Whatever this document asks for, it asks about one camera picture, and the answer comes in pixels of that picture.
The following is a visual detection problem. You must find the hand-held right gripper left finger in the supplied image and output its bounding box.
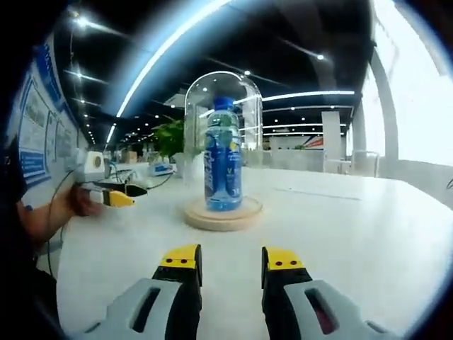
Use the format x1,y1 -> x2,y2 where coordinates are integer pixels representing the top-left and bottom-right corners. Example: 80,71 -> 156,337
70,243 -> 203,340

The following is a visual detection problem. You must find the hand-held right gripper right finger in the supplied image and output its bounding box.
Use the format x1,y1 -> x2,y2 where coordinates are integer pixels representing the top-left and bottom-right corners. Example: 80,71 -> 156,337
260,246 -> 403,340

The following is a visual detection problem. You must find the blue drink bottle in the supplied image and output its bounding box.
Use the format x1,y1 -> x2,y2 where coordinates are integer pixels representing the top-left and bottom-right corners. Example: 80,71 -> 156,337
202,96 -> 244,213

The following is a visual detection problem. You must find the clear glass dome cover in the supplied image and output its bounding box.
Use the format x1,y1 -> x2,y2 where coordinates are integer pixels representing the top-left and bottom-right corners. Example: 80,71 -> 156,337
183,70 -> 265,214

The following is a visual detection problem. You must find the person's left hand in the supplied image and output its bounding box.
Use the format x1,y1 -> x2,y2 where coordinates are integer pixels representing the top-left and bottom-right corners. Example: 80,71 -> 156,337
69,183 -> 104,218

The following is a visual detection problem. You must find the blue white box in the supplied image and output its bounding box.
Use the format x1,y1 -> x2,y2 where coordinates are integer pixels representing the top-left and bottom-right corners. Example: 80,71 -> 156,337
149,163 -> 176,177

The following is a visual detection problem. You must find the green potted plant white pot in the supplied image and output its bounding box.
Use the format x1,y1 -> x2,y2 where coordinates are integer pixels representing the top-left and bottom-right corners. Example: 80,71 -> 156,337
151,119 -> 199,179

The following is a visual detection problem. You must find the person's dark clothing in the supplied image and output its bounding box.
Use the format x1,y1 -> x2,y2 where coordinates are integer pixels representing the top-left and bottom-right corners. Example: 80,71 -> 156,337
5,136 -> 59,340

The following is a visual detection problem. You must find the round wooden base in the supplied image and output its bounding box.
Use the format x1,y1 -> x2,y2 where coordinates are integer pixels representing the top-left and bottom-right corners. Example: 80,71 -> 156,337
183,195 -> 265,233

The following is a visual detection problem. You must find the long curved ceiling light strip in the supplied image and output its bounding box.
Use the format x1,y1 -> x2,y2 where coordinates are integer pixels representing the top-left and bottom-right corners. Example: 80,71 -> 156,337
105,0 -> 233,143

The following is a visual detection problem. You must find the white office chair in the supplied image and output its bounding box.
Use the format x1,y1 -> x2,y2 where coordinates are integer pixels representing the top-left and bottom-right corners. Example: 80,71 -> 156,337
349,149 -> 379,177

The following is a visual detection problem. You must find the white square column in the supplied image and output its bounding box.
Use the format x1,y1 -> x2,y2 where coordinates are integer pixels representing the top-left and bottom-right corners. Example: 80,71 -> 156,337
321,110 -> 343,161

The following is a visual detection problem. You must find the straight ceiling light strip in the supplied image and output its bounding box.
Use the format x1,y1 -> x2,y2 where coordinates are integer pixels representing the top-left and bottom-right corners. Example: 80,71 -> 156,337
263,89 -> 355,103

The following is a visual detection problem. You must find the group of round ceiling spotlights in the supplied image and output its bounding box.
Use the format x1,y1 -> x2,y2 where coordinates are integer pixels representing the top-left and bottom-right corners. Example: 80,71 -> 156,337
70,13 -> 327,143

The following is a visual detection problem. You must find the blue white wall poster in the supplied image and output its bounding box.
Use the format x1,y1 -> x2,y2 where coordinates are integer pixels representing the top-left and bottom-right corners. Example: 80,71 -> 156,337
16,41 -> 84,186

